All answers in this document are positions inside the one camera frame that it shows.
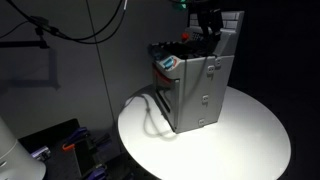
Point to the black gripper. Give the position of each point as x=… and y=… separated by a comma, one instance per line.
x=216, y=20

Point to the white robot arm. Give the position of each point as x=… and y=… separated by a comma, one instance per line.
x=15, y=156

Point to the black stove control display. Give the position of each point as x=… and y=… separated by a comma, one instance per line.
x=196, y=36

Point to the red round stove knob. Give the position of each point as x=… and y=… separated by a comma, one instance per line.
x=185, y=35

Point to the black stove burner grate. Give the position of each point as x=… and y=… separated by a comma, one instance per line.
x=181, y=50

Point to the teal glowing wrist light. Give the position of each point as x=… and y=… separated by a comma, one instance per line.
x=181, y=5

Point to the purple spring clamp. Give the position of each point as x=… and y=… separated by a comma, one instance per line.
x=97, y=173
x=79, y=133

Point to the black base board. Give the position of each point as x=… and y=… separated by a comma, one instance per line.
x=63, y=163

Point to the small clamp with white label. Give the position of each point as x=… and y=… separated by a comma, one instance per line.
x=40, y=153

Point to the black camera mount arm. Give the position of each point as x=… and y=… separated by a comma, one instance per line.
x=23, y=43

